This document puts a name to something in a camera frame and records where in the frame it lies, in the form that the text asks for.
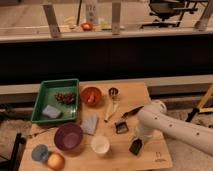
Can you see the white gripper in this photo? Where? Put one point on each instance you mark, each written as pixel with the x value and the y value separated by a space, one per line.
pixel 142 135

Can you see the white cup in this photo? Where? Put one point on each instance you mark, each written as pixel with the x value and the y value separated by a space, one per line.
pixel 100 145

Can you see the blue sponge in tray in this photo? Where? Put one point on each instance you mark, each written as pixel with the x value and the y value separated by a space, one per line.
pixel 51 112

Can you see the black binder clip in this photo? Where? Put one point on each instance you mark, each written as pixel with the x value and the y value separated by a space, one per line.
pixel 121 127

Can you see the red yellow apple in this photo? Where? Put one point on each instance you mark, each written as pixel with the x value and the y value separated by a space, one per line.
pixel 56 161

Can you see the bunch of dark grapes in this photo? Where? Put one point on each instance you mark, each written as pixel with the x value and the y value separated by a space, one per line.
pixel 65 98

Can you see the small metal cup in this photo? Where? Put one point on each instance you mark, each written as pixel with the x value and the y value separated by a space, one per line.
pixel 113 93

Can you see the orange bowl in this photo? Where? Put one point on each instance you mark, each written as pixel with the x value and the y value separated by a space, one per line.
pixel 91 96

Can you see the blue round lid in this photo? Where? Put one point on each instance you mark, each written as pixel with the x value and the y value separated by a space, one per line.
pixel 40 153

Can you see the black office chair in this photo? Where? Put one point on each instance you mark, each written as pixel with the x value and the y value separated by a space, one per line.
pixel 170 12

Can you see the black eraser block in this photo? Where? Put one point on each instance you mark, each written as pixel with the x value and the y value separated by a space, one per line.
pixel 136 146

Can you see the black stand with cables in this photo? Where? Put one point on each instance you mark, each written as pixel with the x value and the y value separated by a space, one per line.
pixel 192 114

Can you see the black handled knife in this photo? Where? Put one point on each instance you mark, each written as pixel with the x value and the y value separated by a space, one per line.
pixel 132 112

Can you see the green plastic tray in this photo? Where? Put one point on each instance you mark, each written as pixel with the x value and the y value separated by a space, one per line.
pixel 48 94

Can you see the red fruit on shelf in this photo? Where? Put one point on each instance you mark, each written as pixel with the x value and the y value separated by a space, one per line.
pixel 87 26

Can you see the grey folded cloth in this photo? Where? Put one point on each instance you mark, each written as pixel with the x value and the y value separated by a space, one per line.
pixel 89 124

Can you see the purple bowl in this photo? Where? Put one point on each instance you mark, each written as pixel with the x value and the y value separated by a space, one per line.
pixel 68 136

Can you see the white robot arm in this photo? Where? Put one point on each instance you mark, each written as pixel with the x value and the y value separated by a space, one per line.
pixel 153 117

